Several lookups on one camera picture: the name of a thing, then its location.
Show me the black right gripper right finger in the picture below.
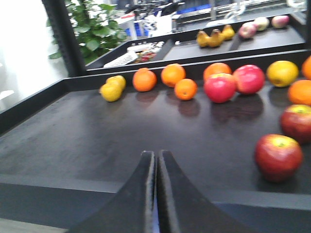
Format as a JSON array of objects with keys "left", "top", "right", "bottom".
[{"left": 157, "top": 150, "right": 253, "bottom": 233}]

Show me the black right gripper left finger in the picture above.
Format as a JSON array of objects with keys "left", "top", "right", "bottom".
[{"left": 67, "top": 151, "right": 156, "bottom": 233}]

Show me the orange behind pink apples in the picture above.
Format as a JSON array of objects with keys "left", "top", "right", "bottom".
[{"left": 203, "top": 62, "right": 232, "bottom": 81}]

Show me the black wooden produce stand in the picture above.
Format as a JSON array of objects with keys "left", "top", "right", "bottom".
[{"left": 0, "top": 74, "right": 311, "bottom": 233}]

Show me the dark red apple left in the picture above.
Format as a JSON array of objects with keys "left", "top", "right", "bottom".
[{"left": 254, "top": 134, "right": 304, "bottom": 183}]

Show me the dark red apple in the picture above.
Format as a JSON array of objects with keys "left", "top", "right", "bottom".
[
  {"left": 279, "top": 104, "right": 311, "bottom": 144},
  {"left": 254, "top": 134, "right": 304, "bottom": 183}
]

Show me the small orange middle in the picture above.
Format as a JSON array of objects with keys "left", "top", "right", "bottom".
[{"left": 174, "top": 79, "right": 198, "bottom": 100}]

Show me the small orange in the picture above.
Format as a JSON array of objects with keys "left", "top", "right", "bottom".
[
  {"left": 174, "top": 79, "right": 198, "bottom": 100},
  {"left": 287, "top": 80, "right": 311, "bottom": 105}
]

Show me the yellow citrus front left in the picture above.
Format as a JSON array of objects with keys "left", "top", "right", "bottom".
[{"left": 99, "top": 83, "right": 122, "bottom": 102}]

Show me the yellow citrus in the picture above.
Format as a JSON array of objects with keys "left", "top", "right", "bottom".
[
  {"left": 105, "top": 75, "right": 126, "bottom": 90},
  {"left": 99, "top": 83, "right": 122, "bottom": 102}
]

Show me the pink red apple left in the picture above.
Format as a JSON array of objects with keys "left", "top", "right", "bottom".
[{"left": 204, "top": 73, "right": 237, "bottom": 103}]

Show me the pink red apple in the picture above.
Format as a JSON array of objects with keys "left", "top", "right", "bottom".
[
  {"left": 233, "top": 65, "right": 265, "bottom": 95},
  {"left": 204, "top": 73, "right": 237, "bottom": 103}
]

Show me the yellow citrus back left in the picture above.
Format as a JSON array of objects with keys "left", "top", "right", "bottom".
[{"left": 105, "top": 75, "right": 126, "bottom": 90}]

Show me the orange back left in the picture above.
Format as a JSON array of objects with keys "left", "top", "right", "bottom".
[{"left": 132, "top": 67, "right": 157, "bottom": 92}]

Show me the orange back middle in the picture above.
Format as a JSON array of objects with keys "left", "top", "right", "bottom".
[{"left": 161, "top": 63, "right": 186, "bottom": 88}]

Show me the dark red apple back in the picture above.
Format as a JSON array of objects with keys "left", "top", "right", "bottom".
[{"left": 279, "top": 104, "right": 311, "bottom": 144}]

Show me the pink red apple right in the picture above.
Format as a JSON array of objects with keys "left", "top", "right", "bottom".
[{"left": 233, "top": 65, "right": 265, "bottom": 95}]

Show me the black rear produce stand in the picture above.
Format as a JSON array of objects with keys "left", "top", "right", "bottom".
[{"left": 86, "top": 14, "right": 307, "bottom": 71}]

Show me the small orange lower left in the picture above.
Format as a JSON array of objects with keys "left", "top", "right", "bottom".
[{"left": 287, "top": 80, "right": 311, "bottom": 105}]

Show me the green potted plant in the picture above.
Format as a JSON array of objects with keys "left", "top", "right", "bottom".
[{"left": 47, "top": 0, "right": 128, "bottom": 65}]

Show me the large orange right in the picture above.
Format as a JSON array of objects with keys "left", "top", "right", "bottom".
[{"left": 301, "top": 56, "right": 311, "bottom": 80}]

